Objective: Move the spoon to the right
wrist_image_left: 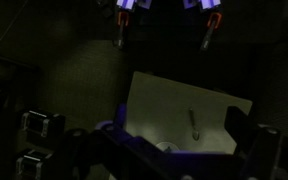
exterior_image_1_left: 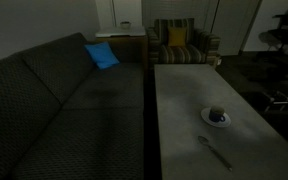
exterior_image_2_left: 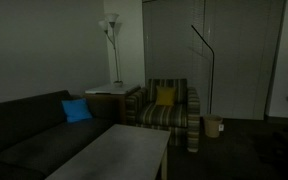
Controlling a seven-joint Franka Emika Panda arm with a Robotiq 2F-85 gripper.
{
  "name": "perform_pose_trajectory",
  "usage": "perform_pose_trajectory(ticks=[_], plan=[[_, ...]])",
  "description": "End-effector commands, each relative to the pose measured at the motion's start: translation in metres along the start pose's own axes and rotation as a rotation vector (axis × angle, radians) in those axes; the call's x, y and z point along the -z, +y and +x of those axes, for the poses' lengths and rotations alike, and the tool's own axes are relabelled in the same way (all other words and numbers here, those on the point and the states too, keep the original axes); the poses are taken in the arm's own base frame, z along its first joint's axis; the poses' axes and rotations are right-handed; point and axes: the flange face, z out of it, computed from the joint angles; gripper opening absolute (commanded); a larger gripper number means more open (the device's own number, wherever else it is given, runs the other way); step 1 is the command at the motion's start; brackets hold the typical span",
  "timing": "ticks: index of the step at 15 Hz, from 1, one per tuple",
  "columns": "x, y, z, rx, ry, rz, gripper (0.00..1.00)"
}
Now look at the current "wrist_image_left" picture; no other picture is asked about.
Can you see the dark textured fabric sofa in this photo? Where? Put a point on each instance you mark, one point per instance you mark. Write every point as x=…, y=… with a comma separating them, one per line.
x=84, y=83

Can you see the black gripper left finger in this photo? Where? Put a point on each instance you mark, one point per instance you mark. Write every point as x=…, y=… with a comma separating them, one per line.
x=121, y=116

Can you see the orange and black spring clamp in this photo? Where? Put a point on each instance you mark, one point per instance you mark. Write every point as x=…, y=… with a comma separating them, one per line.
x=211, y=30
x=121, y=28

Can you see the black box with silver trim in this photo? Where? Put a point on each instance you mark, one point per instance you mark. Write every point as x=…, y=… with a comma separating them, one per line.
x=42, y=123
x=30, y=165

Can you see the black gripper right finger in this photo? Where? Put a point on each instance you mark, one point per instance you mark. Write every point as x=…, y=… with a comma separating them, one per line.
x=239, y=121

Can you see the purple striped bracket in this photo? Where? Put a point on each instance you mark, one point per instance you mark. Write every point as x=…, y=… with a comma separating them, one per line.
x=204, y=3
x=129, y=3

